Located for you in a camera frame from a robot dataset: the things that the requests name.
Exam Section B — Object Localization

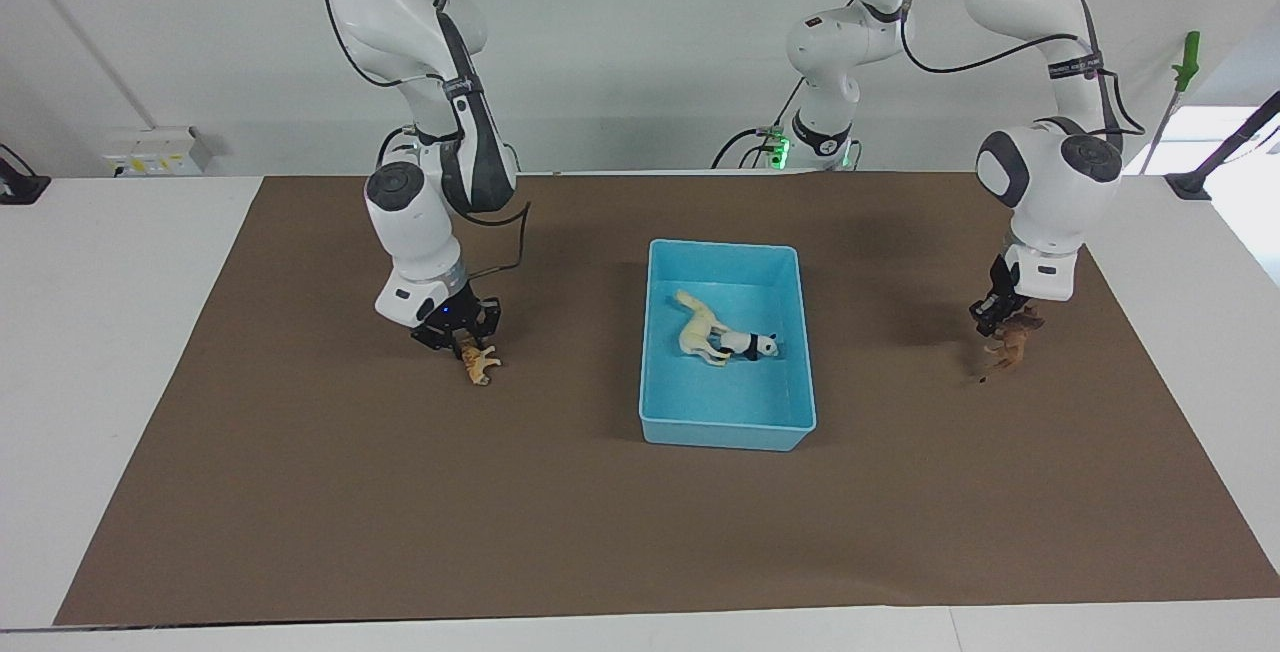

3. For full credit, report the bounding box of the orange striped tiger toy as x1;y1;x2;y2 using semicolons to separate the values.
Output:
459;344;503;387

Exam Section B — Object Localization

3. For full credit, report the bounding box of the brown lion toy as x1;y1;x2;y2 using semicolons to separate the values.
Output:
979;313;1047;384

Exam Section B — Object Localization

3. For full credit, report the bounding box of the cream white horse toy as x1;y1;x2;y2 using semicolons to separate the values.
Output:
671;289;746;367

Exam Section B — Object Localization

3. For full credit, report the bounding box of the black and white panda toy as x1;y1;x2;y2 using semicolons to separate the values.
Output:
722;330;781;363

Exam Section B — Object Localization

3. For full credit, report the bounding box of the light blue plastic storage box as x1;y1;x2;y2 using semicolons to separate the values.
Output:
638;239;818;452

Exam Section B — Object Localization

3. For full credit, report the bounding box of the brown table mat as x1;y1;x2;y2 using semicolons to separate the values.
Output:
53;172;1280;627

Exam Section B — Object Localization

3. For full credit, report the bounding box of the black stand with clamp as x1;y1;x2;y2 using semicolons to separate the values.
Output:
1165;89;1280;202

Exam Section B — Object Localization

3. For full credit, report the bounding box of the black table edge clamp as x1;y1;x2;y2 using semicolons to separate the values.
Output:
0;143;52;206

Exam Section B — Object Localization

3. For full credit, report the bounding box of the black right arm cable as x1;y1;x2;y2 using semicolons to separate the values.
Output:
296;0;532;281

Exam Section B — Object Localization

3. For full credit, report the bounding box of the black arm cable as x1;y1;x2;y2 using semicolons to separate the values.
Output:
898;0;1147;139
296;0;532;281

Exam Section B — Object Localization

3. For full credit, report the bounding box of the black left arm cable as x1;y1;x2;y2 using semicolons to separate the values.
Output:
898;0;1147;139

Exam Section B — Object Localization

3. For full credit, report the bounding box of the green handled tool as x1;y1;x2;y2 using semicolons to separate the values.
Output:
1141;30;1202;174

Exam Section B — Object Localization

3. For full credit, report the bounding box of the black left base cable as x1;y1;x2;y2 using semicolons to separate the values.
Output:
711;76;807;171

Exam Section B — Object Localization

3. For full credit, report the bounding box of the white wall outlet box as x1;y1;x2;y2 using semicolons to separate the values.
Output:
102;126;214;177

